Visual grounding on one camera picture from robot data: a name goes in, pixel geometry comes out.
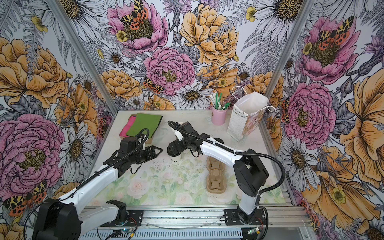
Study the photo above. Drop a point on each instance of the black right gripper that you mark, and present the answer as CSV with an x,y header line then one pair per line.
x,y
173,147

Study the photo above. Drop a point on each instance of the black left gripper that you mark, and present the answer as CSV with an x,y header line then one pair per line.
x,y
153,155

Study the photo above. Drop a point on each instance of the black plastic cup lid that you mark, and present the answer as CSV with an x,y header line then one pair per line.
x,y
175,148

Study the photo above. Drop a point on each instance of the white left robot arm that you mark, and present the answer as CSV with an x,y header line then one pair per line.
x,y
65,218

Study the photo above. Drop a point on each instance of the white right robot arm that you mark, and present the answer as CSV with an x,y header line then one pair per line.
x,y
250,172

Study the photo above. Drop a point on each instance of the stack of black lids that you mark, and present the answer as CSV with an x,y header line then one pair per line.
x,y
219,139

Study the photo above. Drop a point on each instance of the pink plastic straw cup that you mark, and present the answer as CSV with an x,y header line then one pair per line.
x,y
218,116

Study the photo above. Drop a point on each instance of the pink paper napkin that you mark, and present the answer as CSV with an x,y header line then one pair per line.
x,y
128,125

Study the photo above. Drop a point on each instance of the brown pulp cup carrier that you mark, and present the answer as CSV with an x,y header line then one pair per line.
x,y
216,182

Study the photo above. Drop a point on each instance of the cartoon animal paper gift bag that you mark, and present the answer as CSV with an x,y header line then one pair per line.
x,y
247,113

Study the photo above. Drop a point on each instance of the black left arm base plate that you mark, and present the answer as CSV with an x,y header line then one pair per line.
x,y
134,219

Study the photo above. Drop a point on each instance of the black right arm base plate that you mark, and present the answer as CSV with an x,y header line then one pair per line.
x,y
236,217

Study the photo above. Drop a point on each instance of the white ventilated cable duct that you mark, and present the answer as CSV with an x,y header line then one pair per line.
x,y
187,234

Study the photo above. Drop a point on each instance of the aluminium left corner post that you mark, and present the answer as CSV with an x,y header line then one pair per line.
x,y
70,31

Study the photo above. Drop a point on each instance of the aluminium corner post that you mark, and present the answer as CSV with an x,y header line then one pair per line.
x,y
70,31
299,24

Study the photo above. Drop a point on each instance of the aluminium front frame rail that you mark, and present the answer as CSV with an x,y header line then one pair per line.
x,y
280,215

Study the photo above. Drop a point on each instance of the aluminium right corner post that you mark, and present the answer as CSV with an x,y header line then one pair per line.
x,y
299,24

